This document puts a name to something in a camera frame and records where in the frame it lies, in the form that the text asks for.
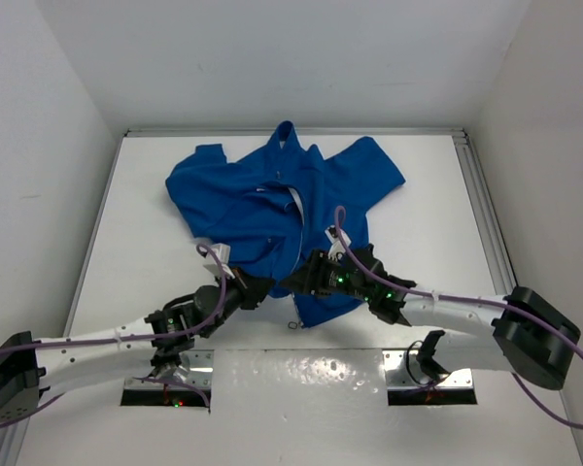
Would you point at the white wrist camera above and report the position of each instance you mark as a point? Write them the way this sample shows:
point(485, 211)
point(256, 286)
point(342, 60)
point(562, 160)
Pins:
point(215, 259)
point(339, 243)

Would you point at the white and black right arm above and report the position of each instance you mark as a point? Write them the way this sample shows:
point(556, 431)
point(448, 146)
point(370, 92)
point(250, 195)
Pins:
point(519, 332)

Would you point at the blue zip-up jacket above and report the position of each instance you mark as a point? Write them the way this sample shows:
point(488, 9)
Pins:
point(274, 205)

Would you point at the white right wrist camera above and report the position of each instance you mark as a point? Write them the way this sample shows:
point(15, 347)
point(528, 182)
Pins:
point(339, 243)

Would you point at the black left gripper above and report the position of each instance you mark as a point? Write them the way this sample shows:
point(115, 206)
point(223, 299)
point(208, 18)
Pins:
point(253, 289)

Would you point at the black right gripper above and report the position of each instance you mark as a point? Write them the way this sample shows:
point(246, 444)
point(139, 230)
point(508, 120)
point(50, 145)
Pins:
point(311, 279)

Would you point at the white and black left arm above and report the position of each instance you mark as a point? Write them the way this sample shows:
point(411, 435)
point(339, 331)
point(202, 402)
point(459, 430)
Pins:
point(34, 372)

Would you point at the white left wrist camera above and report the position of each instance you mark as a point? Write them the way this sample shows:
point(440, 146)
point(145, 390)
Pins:
point(215, 259)

